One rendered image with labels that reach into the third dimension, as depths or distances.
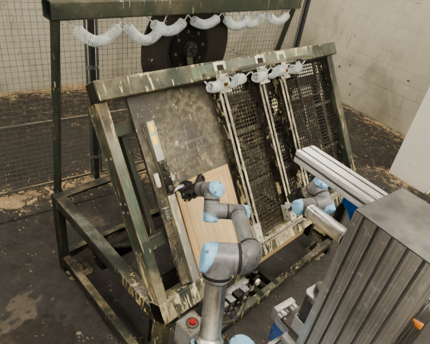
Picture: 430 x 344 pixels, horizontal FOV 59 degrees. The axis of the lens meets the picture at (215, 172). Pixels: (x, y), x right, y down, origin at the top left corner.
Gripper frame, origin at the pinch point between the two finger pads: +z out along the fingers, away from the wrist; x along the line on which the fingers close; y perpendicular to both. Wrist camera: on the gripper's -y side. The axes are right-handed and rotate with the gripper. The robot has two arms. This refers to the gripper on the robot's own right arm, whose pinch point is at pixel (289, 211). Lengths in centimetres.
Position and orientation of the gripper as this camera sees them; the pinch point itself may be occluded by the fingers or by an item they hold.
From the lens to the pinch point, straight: 223.2
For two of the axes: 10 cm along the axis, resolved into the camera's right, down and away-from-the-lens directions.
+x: -8.1, 2.2, -5.4
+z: -3.8, 4.9, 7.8
